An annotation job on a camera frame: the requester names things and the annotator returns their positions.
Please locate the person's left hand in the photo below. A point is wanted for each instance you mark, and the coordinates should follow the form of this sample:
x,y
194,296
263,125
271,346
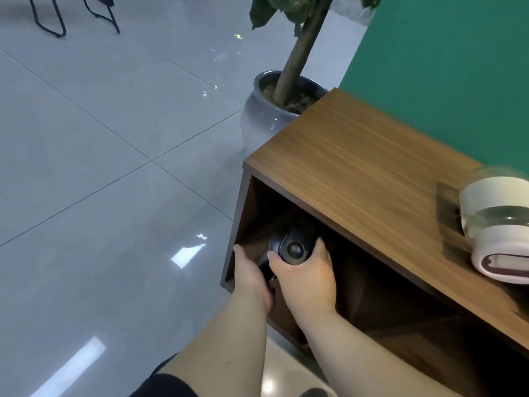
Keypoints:
x,y
250,276

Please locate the person's right hand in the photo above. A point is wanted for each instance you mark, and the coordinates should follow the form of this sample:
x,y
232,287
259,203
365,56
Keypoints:
x,y
308,285

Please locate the person's left fingers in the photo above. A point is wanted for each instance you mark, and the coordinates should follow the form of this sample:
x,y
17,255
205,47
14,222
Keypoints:
x,y
239,252

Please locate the person's right thumb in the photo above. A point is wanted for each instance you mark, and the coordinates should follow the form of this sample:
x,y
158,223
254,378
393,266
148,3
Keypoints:
x,y
276,262

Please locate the black round appliance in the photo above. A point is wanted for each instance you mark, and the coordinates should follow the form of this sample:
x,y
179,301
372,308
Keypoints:
x,y
294,248

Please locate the person's right forearm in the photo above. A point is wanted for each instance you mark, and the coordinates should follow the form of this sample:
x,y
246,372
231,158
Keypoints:
x,y
363,359

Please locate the person's left forearm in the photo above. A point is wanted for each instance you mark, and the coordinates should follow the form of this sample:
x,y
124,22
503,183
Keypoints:
x,y
223,351

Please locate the brown wooden cabinet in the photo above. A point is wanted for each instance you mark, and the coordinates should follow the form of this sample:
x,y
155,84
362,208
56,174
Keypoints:
x,y
363,161

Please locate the grey ceramic plant pot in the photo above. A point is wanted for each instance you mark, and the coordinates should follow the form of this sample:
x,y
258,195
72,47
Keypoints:
x,y
260,115

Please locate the person's black clothing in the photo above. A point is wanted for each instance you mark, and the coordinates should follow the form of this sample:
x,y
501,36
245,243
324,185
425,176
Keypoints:
x,y
165,386

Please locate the green potted tree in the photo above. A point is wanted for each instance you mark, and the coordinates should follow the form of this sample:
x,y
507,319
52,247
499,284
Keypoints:
x,y
299,53

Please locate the white appliance with glass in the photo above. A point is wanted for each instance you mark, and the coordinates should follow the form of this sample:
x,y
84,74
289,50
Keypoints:
x,y
500,243

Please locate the black metal chair frame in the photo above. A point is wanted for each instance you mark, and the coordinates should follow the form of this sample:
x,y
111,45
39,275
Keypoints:
x,y
58,24
112,18

